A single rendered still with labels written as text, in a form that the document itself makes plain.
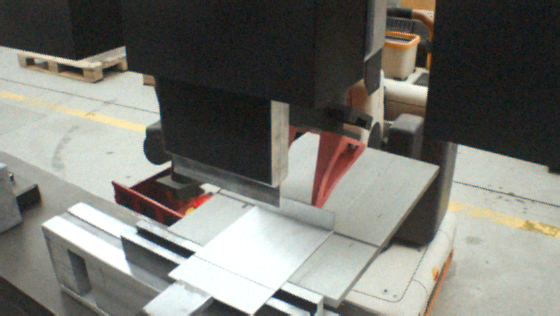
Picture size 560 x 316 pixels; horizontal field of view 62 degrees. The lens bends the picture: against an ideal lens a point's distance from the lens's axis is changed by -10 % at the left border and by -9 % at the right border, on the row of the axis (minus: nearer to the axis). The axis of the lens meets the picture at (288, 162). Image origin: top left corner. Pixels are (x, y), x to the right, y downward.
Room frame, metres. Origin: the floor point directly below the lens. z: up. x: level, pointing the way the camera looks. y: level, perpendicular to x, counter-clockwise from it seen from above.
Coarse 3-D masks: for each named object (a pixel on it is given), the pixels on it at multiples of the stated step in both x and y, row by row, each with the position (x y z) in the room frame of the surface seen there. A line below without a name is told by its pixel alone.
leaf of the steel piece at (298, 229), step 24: (264, 216) 0.41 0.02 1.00; (288, 216) 0.41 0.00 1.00; (312, 216) 0.40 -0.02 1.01; (216, 240) 0.37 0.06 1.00; (240, 240) 0.37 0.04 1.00; (264, 240) 0.37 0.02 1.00; (288, 240) 0.37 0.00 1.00; (312, 240) 0.37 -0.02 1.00; (216, 264) 0.34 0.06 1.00; (240, 264) 0.34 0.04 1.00; (264, 264) 0.34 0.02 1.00; (288, 264) 0.34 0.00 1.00
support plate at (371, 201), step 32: (288, 160) 0.53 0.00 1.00; (384, 160) 0.53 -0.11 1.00; (416, 160) 0.53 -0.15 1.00; (224, 192) 0.46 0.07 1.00; (288, 192) 0.46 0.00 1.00; (352, 192) 0.46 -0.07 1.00; (384, 192) 0.46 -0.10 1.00; (416, 192) 0.46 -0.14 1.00; (192, 224) 0.40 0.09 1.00; (224, 224) 0.40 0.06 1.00; (352, 224) 0.40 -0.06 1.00; (384, 224) 0.40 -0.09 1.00; (320, 256) 0.35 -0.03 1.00; (352, 256) 0.35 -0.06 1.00; (320, 288) 0.31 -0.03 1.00
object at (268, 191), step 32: (160, 96) 0.35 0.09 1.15; (192, 96) 0.33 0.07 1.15; (224, 96) 0.31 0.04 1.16; (192, 128) 0.33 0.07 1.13; (224, 128) 0.31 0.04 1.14; (256, 128) 0.30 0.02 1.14; (192, 160) 0.33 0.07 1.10; (224, 160) 0.31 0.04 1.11; (256, 160) 0.30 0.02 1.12; (256, 192) 0.31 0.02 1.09
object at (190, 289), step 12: (168, 288) 0.30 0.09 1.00; (180, 288) 0.30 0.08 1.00; (192, 288) 0.30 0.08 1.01; (156, 300) 0.29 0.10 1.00; (168, 300) 0.29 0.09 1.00; (180, 300) 0.29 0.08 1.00; (192, 300) 0.29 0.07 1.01; (204, 300) 0.29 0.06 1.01; (144, 312) 0.27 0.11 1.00; (156, 312) 0.27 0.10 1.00; (168, 312) 0.27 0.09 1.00; (180, 312) 0.27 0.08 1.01; (192, 312) 0.28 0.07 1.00
